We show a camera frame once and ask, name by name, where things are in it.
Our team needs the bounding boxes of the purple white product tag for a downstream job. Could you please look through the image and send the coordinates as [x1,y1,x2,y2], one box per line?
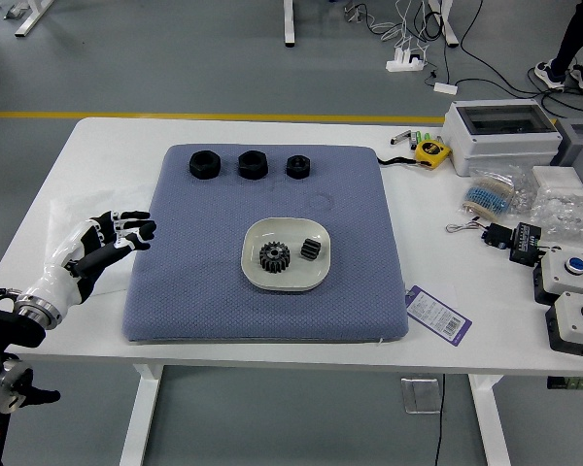
[403,284,472,347]

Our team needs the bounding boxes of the black power module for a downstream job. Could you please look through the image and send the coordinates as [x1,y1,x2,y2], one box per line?
[508,221,543,266]

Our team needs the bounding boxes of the white floor cables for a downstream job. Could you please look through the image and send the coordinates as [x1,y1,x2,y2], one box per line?
[379,0,434,64]

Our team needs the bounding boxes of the clear bubble wrap bag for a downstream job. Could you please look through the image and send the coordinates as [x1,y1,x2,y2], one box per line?
[529,186,583,239]

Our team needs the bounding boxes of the strip of blue resistors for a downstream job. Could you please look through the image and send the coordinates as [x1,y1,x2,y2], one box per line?
[461,175,516,217]

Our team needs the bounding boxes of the white square dish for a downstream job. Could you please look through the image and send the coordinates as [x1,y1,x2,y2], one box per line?
[240,216,332,292]

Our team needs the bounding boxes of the yellow tape measure with strap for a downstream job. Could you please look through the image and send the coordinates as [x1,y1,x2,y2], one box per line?
[376,139,453,170]

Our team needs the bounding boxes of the black cable under table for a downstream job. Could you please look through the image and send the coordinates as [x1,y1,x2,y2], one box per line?
[431,373,446,466]

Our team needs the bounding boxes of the white background table leg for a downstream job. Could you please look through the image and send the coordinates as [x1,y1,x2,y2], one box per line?
[3,0,54,39]
[282,0,298,49]
[427,0,461,49]

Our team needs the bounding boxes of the person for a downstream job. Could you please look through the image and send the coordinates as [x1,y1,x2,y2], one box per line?
[533,0,583,93]

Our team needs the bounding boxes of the big black hex nut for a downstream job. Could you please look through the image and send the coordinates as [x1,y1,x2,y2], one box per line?
[236,150,268,181]
[188,150,221,181]

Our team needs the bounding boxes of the white power strip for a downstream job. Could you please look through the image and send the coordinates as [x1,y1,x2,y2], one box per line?
[385,46,427,73]

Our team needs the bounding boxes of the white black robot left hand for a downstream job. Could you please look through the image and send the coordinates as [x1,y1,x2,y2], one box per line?
[17,209,157,312]

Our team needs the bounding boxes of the white foam block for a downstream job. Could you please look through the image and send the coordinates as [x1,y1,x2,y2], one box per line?
[532,165,583,199]

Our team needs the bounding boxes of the red button box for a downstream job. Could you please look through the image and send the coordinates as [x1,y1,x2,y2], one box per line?
[544,290,583,360]

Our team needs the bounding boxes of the clear plastic parts bag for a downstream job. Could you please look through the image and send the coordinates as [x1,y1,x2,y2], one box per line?
[468,162,538,215]

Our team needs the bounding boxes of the small black gear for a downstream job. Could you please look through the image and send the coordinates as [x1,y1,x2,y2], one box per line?
[299,237,322,262]

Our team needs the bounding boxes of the small black hex nut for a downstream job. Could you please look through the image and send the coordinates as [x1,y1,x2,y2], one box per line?
[285,153,312,181]

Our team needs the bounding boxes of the clear plastic holder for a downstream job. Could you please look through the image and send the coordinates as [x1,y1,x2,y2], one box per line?
[400,377,442,416]

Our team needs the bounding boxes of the blue-grey cushion mat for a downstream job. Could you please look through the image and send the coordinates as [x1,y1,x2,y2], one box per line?
[120,143,410,345]

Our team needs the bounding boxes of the black module with wires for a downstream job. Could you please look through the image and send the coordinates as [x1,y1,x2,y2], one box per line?
[445,218,514,250]

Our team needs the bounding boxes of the big black gear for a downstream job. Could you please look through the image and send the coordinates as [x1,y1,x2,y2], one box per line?
[258,241,292,276]

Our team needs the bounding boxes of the grey electrical enclosure box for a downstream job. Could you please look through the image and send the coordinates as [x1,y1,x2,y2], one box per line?
[440,99,564,177]

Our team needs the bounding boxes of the blue yellow button box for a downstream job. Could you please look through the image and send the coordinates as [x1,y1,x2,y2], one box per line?
[532,250,583,306]

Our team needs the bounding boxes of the black floor cables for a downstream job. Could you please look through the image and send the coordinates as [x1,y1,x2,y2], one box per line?
[344,0,583,116]

